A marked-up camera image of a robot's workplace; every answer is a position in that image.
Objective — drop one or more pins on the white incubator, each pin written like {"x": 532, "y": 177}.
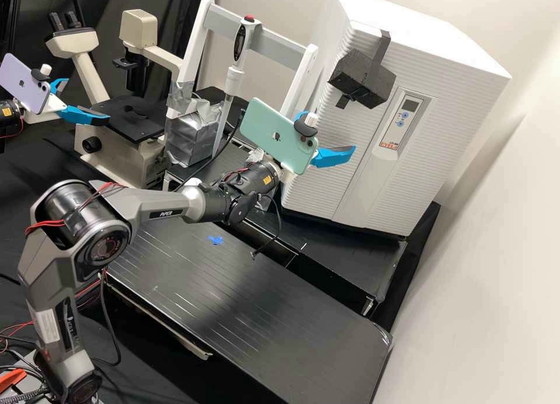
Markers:
{"x": 393, "y": 5}

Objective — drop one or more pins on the left wrist camera phone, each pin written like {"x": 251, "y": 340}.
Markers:
{"x": 22, "y": 82}

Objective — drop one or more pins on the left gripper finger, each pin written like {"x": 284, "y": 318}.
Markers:
{"x": 58, "y": 84}
{"x": 85, "y": 115}

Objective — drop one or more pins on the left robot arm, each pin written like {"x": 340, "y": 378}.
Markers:
{"x": 8, "y": 115}

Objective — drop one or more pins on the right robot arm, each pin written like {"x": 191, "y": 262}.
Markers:
{"x": 166, "y": 202}

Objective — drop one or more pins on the wrist camera phone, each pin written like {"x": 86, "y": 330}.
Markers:
{"x": 273, "y": 134}
{"x": 22, "y": 82}

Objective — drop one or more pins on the cream microscope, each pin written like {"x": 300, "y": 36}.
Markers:
{"x": 127, "y": 154}

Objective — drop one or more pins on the pipette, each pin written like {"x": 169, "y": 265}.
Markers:
{"x": 242, "y": 40}

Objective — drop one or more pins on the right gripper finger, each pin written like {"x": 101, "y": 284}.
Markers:
{"x": 334, "y": 155}
{"x": 300, "y": 115}

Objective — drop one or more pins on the right wrist camera phone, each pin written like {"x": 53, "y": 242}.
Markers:
{"x": 273, "y": 134}

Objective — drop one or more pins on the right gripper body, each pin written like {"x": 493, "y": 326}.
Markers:
{"x": 286, "y": 173}

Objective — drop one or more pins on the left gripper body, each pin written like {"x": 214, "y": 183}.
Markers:
{"x": 50, "y": 106}

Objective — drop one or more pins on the white pipette stand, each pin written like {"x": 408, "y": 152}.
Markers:
{"x": 280, "y": 40}

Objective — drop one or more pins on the incubator door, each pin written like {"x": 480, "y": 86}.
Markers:
{"x": 393, "y": 180}

